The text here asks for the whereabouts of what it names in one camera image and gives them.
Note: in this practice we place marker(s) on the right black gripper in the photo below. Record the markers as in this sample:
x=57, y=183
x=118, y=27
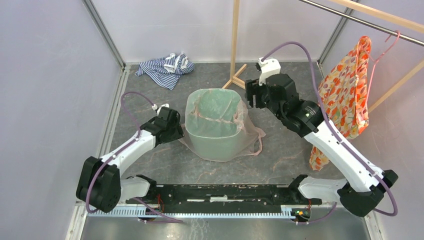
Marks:
x=252, y=87

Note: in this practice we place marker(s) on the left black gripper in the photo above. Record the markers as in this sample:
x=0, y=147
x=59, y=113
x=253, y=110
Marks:
x=178, y=133

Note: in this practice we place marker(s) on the green trash bin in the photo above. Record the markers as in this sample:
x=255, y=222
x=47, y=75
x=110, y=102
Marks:
x=215, y=129

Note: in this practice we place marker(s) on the pink plastic trash bag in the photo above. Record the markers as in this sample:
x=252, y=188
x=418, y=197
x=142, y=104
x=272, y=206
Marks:
x=222, y=126

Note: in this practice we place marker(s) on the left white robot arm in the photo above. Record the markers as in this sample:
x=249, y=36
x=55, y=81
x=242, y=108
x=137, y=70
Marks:
x=101, y=185

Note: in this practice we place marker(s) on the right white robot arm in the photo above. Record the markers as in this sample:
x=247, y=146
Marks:
x=363, y=185

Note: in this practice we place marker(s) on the blue striped cloth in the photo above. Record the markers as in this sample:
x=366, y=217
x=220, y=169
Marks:
x=166, y=71

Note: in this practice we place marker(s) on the floral orange garment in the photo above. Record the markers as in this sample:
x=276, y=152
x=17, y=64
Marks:
x=344, y=91

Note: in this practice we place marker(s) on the pink clothes hanger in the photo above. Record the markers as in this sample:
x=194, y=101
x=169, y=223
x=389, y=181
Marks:
x=376, y=61

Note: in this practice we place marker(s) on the metal hanging rod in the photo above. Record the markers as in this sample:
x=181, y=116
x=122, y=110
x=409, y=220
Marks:
x=365, y=23

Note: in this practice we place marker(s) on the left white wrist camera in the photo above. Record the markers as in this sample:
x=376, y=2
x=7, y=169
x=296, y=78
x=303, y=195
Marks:
x=157, y=108

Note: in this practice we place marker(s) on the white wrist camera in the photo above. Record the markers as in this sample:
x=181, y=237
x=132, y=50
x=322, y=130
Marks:
x=267, y=68
x=157, y=108

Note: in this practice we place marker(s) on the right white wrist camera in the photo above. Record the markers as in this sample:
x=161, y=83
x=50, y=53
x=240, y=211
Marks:
x=267, y=68

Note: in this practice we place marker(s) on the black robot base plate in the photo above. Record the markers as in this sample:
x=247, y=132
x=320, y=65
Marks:
x=225, y=198

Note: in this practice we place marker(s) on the slotted cable duct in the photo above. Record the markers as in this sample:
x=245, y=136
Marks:
x=139, y=211

